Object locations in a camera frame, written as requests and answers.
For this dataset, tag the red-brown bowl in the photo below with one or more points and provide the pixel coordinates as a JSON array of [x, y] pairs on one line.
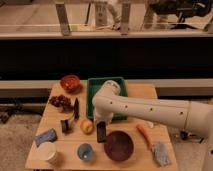
[[70, 83]]

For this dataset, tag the blue-grey cloth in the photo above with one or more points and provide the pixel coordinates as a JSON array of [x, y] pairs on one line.
[[160, 154]]

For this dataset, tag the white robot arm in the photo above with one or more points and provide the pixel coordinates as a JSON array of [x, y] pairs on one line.
[[190, 116]]

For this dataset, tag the orange apple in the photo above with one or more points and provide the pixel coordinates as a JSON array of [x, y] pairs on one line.
[[87, 126]]

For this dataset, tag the black eraser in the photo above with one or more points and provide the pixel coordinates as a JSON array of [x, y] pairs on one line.
[[101, 132]]

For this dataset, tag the purple bowl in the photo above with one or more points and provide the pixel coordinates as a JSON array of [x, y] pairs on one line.
[[119, 146]]

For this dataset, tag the white paper cup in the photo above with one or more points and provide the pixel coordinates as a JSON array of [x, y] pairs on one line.
[[47, 152]]

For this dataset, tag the green plastic tray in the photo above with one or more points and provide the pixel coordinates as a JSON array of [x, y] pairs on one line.
[[94, 84]]

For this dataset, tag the black wheeled stand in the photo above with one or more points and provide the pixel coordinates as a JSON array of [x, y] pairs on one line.
[[188, 136]]

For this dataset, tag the dark grape bunch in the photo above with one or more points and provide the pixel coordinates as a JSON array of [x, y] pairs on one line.
[[61, 102]]

